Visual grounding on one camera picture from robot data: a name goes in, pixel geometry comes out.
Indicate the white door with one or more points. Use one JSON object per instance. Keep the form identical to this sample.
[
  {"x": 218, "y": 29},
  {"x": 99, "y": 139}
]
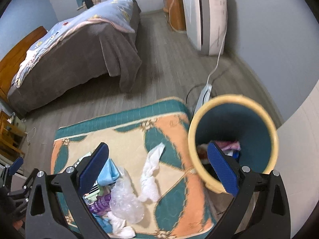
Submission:
[{"x": 298, "y": 160}]

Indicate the light blue face mask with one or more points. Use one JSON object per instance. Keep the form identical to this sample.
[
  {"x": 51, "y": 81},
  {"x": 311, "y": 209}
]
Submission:
[{"x": 109, "y": 174}]

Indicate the clear plastic bag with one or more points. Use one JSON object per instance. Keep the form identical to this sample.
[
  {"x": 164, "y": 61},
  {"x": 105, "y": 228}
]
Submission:
[{"x": 124, "y": 204}]

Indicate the white air purifier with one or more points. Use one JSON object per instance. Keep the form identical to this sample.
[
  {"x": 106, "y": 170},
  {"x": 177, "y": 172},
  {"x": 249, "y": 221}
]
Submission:
[{"x": 206, "y": 25}]

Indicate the wooden nightstand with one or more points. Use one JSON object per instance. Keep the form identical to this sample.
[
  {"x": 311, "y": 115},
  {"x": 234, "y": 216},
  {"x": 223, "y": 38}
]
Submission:
[{"x": 174, "y": 13}]

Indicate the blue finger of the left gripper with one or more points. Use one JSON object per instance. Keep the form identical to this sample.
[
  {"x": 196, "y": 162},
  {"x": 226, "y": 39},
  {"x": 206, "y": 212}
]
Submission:
[{"x": 15, "y": 166}]

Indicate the white tissue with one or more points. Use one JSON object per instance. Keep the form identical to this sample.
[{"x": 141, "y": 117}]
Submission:
[
  {"x": 149, "y": 188},
  {"x": 119, "y": 227}
]

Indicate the wooden shelf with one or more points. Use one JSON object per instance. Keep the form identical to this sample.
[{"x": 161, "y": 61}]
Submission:
[{"x": 11, "y": 138}]

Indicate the pink snack wrapper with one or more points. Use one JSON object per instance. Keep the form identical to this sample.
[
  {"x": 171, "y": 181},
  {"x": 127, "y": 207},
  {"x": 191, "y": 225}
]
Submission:
[{"x": 226, "y": 145}]

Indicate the purple wrapper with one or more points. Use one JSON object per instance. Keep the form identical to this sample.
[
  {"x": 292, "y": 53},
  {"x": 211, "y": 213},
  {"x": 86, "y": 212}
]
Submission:
[{"x": 101, "y": 205}]

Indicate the patterned teal orange rug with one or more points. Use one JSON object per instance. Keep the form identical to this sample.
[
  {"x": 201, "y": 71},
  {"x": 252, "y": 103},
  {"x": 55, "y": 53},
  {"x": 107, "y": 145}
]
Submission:
[{"x": 182, "y": 210}]

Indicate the white power strip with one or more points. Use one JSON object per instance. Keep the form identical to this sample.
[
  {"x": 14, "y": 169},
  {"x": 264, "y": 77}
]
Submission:
[{"x": 204, "y": 97}]

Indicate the bed with grey blanket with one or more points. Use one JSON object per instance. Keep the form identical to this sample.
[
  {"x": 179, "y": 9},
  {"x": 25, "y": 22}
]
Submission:
[{"x": 90, "y": 52}]

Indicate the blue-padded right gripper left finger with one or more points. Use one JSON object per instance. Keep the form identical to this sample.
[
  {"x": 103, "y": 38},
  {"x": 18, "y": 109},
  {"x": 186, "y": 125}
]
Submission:
[{"x": 44, "y": 216}]

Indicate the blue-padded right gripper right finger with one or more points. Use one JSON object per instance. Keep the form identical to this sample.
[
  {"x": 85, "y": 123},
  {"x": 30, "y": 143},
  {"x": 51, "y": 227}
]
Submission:
[{"x": 271, "y": 215}]

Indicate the white tissue at rug edge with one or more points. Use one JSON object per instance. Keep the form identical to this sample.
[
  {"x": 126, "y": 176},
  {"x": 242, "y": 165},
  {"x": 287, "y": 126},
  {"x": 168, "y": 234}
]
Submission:
[{"x": 119, "y": 227}]

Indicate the blue floral quilt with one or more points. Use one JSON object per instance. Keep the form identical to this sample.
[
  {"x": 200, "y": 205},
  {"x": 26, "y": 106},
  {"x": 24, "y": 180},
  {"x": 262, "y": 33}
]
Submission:
[{"x": 118, "y": 13}]

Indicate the wooden headboard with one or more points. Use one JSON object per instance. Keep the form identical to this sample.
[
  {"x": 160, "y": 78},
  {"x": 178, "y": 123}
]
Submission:
[{"x": 11, "y": 62}]

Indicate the teal trash bin yellow rim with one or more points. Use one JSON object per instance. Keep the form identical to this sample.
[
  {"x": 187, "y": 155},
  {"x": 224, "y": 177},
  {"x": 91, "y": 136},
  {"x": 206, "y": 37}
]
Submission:
[{"x": 234, "y": 118}]

